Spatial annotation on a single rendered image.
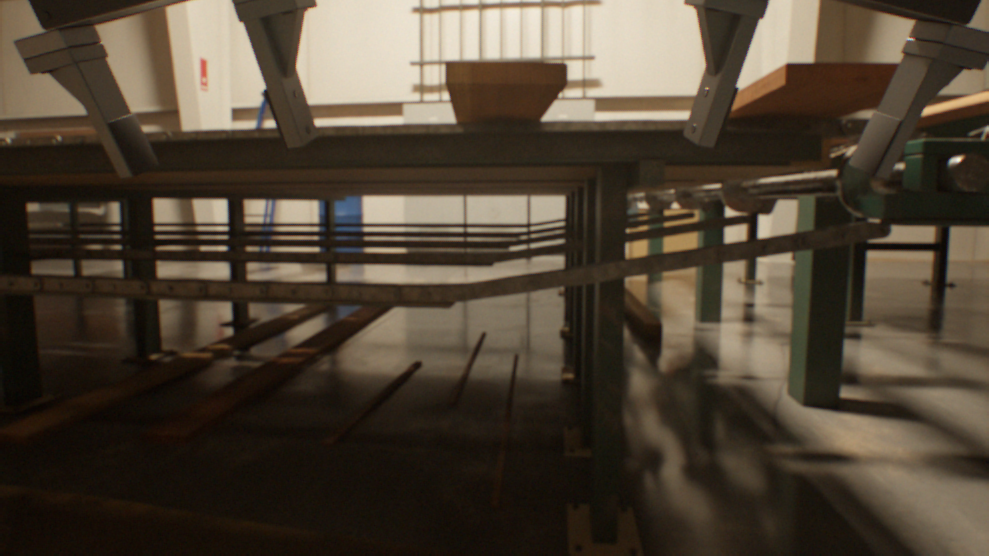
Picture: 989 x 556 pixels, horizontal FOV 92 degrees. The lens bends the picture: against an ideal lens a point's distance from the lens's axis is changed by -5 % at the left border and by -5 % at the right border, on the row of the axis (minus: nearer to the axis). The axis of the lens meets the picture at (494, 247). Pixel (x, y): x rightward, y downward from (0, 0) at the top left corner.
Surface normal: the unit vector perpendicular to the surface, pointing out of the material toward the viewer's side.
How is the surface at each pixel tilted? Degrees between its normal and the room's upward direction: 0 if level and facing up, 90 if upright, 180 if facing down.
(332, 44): 90
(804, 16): 99
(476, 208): 90
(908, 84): 82
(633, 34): 91
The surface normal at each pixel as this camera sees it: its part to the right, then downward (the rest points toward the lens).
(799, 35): -0.11, 0.24
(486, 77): 0.03, 0.08
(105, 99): 0.98, -0.11
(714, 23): 0.05, 0.47
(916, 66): -0.99, -0.12
